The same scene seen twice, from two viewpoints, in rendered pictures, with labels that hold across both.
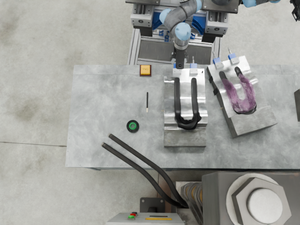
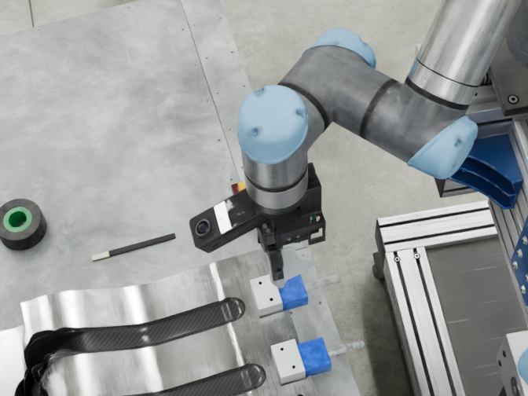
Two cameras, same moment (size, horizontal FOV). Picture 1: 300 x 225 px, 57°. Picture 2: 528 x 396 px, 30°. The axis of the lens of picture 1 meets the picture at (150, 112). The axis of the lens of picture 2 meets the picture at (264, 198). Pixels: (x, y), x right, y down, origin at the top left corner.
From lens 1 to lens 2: 0.99 m
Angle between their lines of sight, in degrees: 29
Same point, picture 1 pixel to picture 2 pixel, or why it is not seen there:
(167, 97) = (147, 296)
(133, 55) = (429, 229)
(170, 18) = (315, 61)
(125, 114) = (64, 188)
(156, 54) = (469, 312)
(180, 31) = (254, 102)
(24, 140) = not seen: hidden behind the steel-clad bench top
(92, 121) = (18, 98)
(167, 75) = (241, 267)
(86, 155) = not seen: outside the picture
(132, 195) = not seen: outside the picture
